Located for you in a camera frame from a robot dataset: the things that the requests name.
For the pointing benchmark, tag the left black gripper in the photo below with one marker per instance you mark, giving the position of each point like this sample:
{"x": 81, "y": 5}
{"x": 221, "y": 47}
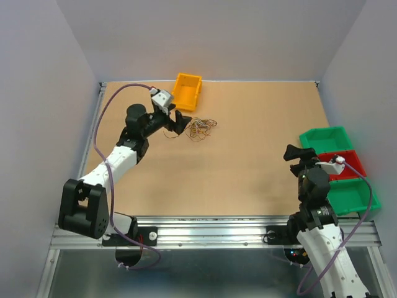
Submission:
{"x": 178, "y": 126}

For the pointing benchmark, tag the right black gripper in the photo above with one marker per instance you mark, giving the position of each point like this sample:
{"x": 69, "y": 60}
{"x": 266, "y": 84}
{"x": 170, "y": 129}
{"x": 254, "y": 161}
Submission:
{"x": 307, "y": 155}

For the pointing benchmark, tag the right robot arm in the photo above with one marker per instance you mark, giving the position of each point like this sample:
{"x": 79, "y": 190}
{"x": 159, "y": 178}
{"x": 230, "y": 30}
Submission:
{"x": 316, "y": 227}

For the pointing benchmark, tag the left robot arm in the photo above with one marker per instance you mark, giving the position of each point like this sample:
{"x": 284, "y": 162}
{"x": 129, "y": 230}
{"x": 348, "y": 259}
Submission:
{"x": 84, "y": 202}

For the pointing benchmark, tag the yellow plastic bin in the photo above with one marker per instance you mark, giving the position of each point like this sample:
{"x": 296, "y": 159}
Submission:
{"x": 186, "y": 91}

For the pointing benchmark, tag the far green plastic bin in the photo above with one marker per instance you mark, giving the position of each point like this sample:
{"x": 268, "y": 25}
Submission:
{"x": 325, "y": 140}

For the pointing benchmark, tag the red plastic bin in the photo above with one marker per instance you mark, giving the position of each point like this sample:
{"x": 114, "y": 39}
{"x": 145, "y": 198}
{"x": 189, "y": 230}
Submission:
{"x": 353, "y": 167}

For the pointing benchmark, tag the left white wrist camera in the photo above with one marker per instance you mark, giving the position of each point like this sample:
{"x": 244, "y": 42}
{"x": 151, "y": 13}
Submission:
{"x": 161, "y": 98}

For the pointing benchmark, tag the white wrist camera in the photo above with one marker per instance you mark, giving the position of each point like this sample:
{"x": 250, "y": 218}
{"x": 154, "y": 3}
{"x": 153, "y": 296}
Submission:
{"x": 161, "y": 98}
{"x": 335, "y": 166}

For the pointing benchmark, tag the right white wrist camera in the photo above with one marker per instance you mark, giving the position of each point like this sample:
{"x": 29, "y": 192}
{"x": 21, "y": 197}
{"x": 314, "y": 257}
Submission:
{"x": 335, "y": 166}

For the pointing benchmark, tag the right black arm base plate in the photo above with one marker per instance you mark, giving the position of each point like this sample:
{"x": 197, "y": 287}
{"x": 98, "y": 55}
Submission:
{"x": 280, "y": 235}

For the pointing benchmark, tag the aluminium mounting rail frame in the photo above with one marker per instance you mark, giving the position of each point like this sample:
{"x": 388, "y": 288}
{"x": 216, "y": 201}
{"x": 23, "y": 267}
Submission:
{"x": 211, "y": 201}

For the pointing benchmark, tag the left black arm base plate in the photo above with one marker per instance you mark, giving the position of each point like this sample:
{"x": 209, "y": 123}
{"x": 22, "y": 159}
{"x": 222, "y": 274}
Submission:
{"x": 146, "y": 235}

